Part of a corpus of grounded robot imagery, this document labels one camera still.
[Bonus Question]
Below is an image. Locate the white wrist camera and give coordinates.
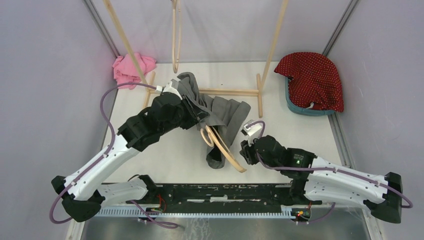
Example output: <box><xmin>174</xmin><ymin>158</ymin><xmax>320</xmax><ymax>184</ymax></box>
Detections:
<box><xmin>155</xmin><ymin>79</ymin><xmax>183</xmax><ymax>100</ymax></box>
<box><xmin>241</xmin><ymin>120</ymin><xmax>266</xmax><ymax>146</ymax></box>

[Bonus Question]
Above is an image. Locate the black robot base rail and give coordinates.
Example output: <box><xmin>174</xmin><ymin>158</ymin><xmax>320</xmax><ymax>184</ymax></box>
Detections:
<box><xmin>136</xmin><ymin>183</ymin><xmax>311</xmax><ymax>214</ymax></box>

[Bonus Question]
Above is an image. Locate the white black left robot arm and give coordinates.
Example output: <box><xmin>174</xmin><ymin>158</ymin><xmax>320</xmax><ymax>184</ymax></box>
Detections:
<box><xmin>51</xmin><ymin>92</ymin><xmax>210</xmax><ymax>223</ymax></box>

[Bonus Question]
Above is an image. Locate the wooden clothes hanger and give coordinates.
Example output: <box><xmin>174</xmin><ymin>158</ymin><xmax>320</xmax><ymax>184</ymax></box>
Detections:
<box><xmin>200</xmin><ymin>125</ymin><xmax>247</xmax><ymax>173</ymax></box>

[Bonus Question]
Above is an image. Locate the red polka dot cloth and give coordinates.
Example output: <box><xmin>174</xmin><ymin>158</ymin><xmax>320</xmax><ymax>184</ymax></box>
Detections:
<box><xmin>274</xmin><ymin>52</ymin><xmax>345</xmax><ymax>113</ymax></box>

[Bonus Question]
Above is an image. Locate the teal plastic basket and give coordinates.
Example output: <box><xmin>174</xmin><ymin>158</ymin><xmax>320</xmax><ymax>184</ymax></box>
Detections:
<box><xmin>284</xmin><ymin>77</ymin><xmax>335</xmax><ymax>117</ymax></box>

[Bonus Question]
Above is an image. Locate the wooden clothes rack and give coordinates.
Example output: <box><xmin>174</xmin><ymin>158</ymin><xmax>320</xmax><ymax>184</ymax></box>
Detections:
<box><xmin>103</xmin><ymin>0</ymin><xmax>289</xmax><ymax>119</ymax></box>

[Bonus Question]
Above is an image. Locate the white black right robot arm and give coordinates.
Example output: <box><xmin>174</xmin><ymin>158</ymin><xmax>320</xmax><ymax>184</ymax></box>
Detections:
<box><xmin>239</xmin><ymin>135</ymin><xmax>403</xmax><ymax>224</ymax></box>

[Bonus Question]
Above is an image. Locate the pink cloth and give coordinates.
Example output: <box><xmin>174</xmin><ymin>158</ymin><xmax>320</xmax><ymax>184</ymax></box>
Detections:
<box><xmin>112</xmin><ymin>52</ymin><xmax>157</xmax><ymax>85</ymax></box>

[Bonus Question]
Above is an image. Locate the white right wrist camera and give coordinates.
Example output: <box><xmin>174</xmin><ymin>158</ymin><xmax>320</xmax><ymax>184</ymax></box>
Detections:
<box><xmin>241</xmin><ymin>120</ymin><xmax>266</xmax><ymax>146</ymax></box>

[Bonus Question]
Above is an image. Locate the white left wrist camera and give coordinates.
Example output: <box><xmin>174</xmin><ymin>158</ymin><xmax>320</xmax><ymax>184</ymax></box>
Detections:
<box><xmin>155</xmin><ymin>79</ymin><xmax>183</xmax><ymax>100</ymax></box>

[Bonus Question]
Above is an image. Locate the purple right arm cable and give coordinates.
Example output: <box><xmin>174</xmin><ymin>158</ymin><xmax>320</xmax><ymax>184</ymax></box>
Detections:
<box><xmin>248</xmin><ymin>120</ymin><xmax>414</xmax><ymax>224</ymax></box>

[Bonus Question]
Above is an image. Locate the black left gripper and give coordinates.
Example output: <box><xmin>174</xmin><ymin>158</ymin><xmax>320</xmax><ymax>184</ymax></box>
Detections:
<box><xmin>160</xmin><ymin>93</ymin><xmax>210</xmax><ymax>135</ymax></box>

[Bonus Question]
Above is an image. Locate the grey pleated skirt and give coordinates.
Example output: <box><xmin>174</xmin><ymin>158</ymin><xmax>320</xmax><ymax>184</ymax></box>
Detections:
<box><xmin>176</xmin><ymin>71</ymin><xmax>252</xmax><ymax>170</ymax></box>

